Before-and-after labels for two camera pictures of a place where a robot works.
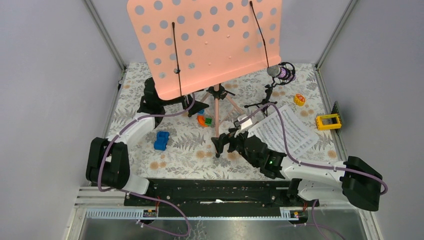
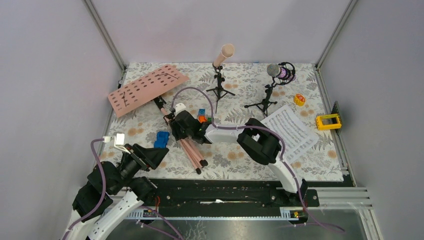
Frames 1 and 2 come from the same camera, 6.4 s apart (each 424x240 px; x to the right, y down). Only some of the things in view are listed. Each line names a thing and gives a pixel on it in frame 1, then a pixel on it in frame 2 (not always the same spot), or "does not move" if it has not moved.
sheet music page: x=271 y=130 does not move
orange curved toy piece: x=201 y=121 does not move
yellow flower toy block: x=299 y=99 does not move
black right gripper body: x=236 y=142 to x=178 y=132
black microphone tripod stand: x=277 y=81 does not move
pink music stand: x=186 y=45 to x=153 y=87
